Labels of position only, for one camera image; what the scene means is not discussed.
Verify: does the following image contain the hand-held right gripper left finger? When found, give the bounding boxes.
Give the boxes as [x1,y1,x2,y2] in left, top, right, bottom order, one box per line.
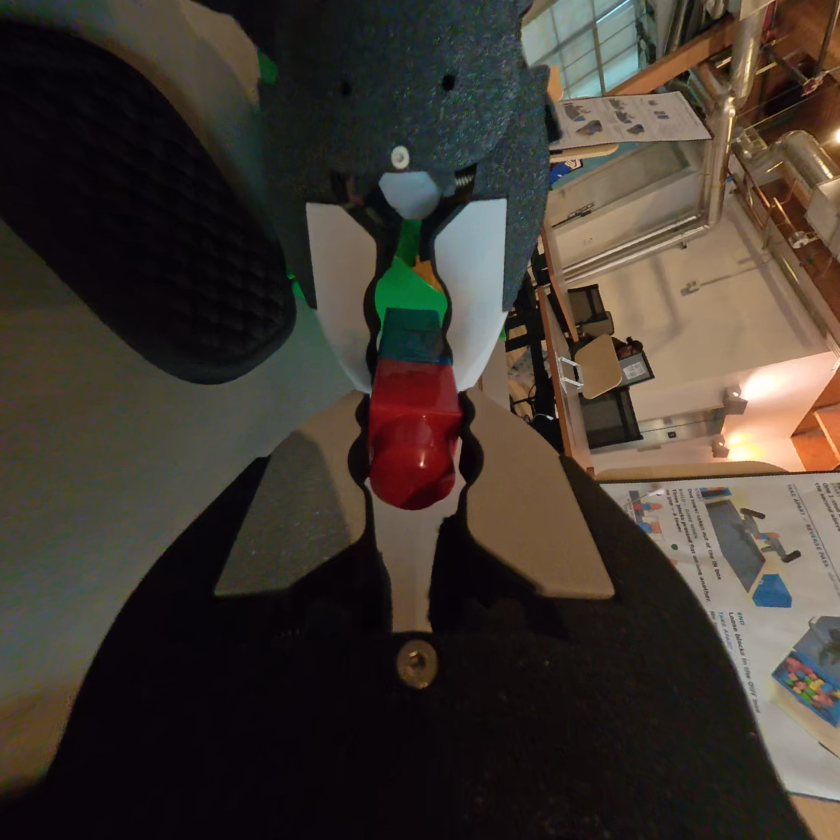
[214,392,376,597]

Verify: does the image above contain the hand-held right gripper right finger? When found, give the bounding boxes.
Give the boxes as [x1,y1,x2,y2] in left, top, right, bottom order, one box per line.
[459,386,616,600]

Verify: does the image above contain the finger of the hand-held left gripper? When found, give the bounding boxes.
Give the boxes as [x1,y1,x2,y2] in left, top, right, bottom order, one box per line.
[433,196,509,389]
[306,202,385,396]

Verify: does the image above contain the green plastic bin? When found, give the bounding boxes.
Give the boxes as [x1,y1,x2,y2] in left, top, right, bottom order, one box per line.
[256,52,448,316]

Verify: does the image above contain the blue mega block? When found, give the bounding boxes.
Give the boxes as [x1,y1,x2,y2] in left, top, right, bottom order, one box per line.
[379,307,454,365]

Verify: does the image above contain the red mega block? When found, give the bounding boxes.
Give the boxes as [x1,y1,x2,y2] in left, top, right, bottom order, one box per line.
[366,357,460,511]

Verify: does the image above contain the small wooden board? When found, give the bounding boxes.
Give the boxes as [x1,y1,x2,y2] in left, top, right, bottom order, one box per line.
[573,333,623,400]

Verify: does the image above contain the black mesh pad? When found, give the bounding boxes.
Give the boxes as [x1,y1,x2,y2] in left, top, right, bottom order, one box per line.
[0,20,298,386]

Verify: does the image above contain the instruction poster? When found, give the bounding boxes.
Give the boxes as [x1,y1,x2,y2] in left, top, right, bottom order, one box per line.
[554,91,715,153]
[600,472,840,803]

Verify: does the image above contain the silver duct pipe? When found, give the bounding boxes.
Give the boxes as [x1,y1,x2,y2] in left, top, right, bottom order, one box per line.
[558,0,769,283]
[731,128,840,260]

